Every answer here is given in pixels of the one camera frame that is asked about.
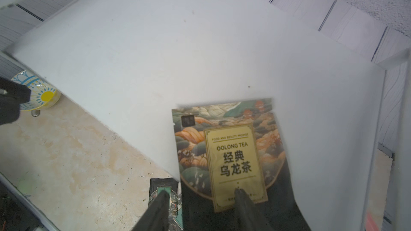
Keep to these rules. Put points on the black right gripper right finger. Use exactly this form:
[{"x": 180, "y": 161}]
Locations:
[{"x": 247, "y": 216}]

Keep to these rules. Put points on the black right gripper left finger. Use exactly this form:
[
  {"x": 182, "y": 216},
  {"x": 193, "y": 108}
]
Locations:
[{"x": 156, "y": 217}]

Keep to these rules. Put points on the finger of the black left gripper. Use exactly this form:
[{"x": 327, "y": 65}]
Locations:
[{"x": 16, "y": 94}]

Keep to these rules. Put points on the oolong tea bag yellow label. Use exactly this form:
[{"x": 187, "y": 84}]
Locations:
[{"x": 222, "y": 147}]

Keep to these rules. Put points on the green label tea bag pile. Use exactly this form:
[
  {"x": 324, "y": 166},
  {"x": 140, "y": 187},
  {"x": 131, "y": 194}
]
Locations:
[{"x": 171, "y": 187}]

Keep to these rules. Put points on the white two-tier shelf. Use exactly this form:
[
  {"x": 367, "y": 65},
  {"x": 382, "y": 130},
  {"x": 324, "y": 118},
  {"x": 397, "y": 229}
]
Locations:
[{"x": 129, "y": 62}]

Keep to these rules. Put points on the yellow patterned bowl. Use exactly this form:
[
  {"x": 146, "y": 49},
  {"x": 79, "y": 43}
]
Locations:
[{"x": 43, "y": 94}]

